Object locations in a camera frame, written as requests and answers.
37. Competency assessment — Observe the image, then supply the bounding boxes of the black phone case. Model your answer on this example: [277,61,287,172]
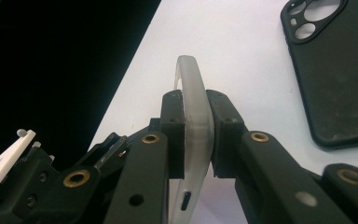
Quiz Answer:
[280,0,358,152]

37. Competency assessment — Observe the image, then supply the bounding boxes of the frosted clear phone case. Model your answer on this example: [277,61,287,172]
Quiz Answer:
[167,55,215,224]

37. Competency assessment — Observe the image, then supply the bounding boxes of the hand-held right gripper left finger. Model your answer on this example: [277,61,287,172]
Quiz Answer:
[160,89,186,180]

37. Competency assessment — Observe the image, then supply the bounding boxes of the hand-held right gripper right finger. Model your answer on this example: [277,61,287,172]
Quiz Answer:
[205,89,250,179]

